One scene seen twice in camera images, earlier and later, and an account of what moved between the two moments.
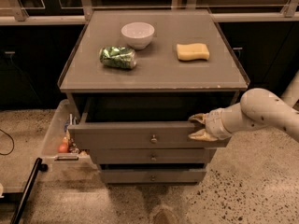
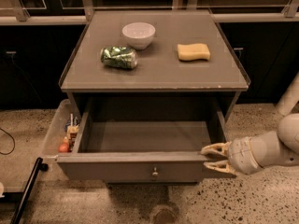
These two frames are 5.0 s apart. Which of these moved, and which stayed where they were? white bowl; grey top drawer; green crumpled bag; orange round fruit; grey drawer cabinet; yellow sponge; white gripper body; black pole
Moved: white gripper body; grey top drawer
Stayed: yellow sponge; white bowl; green crumpled bag; grey drawer cabinet; black pole; orange round fruit
